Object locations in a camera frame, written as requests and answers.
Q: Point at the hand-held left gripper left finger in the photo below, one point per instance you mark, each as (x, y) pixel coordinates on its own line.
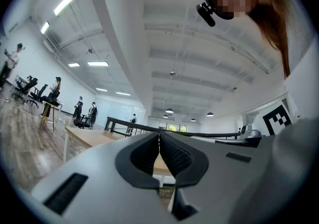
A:
(99, 180)

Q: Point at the white table leg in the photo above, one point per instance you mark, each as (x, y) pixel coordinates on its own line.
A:
(164, 180)

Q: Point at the black office chair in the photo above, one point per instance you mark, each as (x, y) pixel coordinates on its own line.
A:
(81, 119)
(38, 94)
(25, 89)

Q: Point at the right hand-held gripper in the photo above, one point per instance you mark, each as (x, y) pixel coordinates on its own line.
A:
(276, 118)

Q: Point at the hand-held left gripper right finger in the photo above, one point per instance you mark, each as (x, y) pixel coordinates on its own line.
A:
(224, 180)

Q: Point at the window with green view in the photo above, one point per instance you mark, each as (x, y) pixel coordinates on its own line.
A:
(176, 127)

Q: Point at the long ceiling tube light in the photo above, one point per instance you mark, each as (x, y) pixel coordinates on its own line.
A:
(45, 27)
(64, 4)

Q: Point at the black head-mounted camera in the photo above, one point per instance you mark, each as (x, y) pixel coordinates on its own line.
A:
(208, 10)

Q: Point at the person's gray shirt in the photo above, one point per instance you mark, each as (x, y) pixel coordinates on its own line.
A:
(299, 168)

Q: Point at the yellow wooden stool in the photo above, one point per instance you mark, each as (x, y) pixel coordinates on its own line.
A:
(48, 111)

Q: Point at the rectangular ceiling light panel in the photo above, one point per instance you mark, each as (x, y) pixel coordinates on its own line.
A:
(101, 89)
(74, 64)
(123, 93)
(98, 63)

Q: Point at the white desk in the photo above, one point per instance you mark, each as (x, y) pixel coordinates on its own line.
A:
(21, 78)

